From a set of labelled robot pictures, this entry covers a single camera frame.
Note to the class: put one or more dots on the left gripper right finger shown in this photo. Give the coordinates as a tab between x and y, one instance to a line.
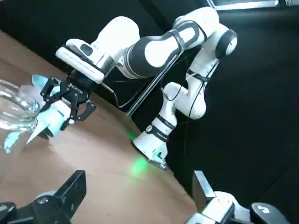
210	210

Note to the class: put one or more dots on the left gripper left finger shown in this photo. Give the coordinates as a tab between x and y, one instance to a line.
53	205

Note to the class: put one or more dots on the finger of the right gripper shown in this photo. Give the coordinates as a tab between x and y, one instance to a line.
47	89
79	112

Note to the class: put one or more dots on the light-blue jar lid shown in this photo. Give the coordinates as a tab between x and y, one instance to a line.
52	116

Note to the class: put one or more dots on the clear glass jar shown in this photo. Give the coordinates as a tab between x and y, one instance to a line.
14	100

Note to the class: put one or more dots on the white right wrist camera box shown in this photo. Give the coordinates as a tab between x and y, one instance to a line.
79	65

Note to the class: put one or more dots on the aluminium frame post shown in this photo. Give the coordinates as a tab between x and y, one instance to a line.
149	86

